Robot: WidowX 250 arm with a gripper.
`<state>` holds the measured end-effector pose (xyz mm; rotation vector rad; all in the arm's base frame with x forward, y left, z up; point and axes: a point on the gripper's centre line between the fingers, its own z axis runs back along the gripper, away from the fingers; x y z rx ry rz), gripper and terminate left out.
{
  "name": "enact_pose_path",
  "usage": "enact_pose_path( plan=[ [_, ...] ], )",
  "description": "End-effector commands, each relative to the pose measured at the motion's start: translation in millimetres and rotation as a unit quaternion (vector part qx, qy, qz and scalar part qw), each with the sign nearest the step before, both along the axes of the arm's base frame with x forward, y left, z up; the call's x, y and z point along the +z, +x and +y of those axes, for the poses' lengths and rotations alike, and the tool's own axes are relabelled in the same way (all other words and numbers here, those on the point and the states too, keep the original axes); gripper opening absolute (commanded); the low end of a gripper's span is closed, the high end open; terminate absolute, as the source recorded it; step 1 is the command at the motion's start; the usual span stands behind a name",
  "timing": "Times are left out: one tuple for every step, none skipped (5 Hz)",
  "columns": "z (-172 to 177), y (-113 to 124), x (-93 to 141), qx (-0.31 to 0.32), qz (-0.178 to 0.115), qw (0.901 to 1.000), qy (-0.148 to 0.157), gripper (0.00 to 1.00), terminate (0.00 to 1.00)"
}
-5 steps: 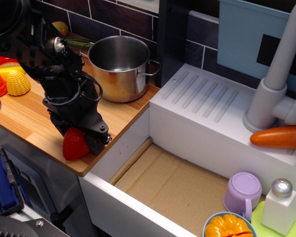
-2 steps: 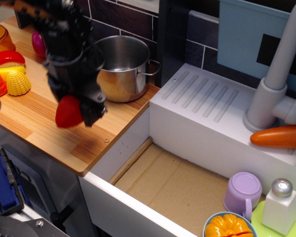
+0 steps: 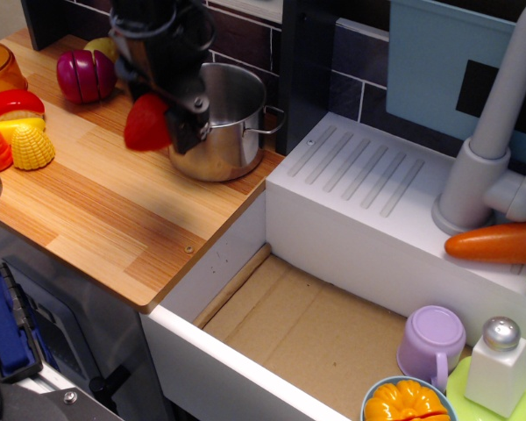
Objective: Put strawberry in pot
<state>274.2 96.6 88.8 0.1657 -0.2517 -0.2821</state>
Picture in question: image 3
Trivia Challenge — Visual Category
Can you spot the stainless steel pot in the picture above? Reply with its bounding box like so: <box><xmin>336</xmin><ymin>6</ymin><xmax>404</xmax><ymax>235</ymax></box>
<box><xmin>169</xmin><ymin>63</ymin><xmax>285</xmax><ymax>182</ymax></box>

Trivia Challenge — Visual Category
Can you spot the yellow toy pumpkin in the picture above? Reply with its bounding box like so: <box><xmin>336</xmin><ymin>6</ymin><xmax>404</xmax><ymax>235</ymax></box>
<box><xmin>363</xmin><ymin>379</ymin><xmax>451</xmax><ymax>421</ymax></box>

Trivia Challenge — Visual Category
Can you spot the purple plastic cup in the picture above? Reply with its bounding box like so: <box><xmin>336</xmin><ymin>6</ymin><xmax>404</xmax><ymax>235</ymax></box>
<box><xmin>396</xmin><ymin>305</ymin><xmax>466</xmax><ymax>392</ymax></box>

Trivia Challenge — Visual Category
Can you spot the light blue panel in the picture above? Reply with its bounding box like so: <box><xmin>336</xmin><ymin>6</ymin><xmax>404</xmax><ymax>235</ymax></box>
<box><xmin>384</xmin><ymin>0</ymin><xmax>526</xmax><ymax>170</ymax></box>

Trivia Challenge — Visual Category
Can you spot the blue bowl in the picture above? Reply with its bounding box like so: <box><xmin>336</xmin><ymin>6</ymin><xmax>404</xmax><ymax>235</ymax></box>
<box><xmin>359</xmin><ymin>375</ymin><xmax>458</xmax><ymax>421</ymax></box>

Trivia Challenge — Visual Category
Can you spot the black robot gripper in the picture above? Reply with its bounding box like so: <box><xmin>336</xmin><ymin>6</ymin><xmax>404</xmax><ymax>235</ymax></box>
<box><xmin>111</xmin><ymin>17</ymin><xmax>210</xmax><ymax>154</ymax></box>

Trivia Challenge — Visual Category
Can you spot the red toy strawberry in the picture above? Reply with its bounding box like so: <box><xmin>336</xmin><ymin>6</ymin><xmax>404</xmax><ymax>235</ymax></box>
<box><xmin>124</xmin><ymin>93</ymin><xmax>172</xmax><ymax>152</ymax></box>

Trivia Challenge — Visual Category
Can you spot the yellow toy banana piece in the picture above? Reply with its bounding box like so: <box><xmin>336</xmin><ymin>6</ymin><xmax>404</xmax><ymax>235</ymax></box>
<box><xmin>0</xmin><ymin>118</ymin><xmax>46</xmax><ymax>144</ymax></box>

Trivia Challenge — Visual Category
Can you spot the blue clamp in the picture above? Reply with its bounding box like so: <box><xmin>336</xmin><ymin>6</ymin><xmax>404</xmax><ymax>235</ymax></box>
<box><xmin>0</xmin><ymin>263</ymin><xmax>43</xmax><ymax>383</ymax></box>

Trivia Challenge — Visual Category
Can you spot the yellow toy lemon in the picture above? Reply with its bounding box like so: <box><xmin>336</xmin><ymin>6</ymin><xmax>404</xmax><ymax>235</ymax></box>
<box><xmin>84</xmin><ymin>37</ymin><xmax>118</xmax><ymax>63</ymax></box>

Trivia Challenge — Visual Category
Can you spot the white salt shaker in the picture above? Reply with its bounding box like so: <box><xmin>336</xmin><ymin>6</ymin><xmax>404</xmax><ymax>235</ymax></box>
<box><xmin>465</xmin><ymin>316</ymin><xmax>526</xmax><ymax>418</ymax></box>

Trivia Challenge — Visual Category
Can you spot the yellow toy corn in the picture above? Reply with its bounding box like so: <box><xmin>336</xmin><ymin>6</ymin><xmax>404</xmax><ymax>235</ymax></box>
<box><xmin>11</xmin><ymin>126</ymin><xmax>55</xmax><ymax>171</ymax></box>

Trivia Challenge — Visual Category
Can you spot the red toy apple slice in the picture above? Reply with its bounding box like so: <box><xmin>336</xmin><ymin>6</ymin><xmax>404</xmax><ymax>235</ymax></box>
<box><xmin>0</xmin><ymin>89</ymin><xmax>45</xmax><ymax>121</ymax></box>

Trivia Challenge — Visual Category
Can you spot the grey toy faucet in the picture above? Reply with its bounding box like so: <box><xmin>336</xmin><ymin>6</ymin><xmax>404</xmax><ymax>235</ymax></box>
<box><xmin>431</xmin><ymin>7</ymin><xmax>526</xmax><ymax>235</ymax></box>

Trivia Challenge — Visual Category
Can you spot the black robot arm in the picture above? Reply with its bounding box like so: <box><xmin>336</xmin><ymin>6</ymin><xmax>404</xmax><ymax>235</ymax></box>
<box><xmin>110</xmin><ymin>1</ymin><xmax>216</xmax><ymax>154</ymax></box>

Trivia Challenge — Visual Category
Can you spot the green plastic plate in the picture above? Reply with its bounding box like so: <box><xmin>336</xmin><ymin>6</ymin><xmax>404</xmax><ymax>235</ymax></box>
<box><xmin>446</xmin><ymin>357</ymin><xmax>526</xmax><ymax>421</ymax></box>

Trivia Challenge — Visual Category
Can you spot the purple toy onion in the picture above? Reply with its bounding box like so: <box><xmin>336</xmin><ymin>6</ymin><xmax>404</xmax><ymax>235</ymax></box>
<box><xmin>56</xmin><ymin>49</ymin><xmax>117</xmax><ymax>104</ymax></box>

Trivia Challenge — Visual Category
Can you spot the white toy sink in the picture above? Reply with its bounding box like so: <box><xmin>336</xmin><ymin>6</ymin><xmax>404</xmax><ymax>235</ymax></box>
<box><xmin>142</xmin><ymin>114</ymin><xmax>526</xmax><ymax>420</ymax></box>

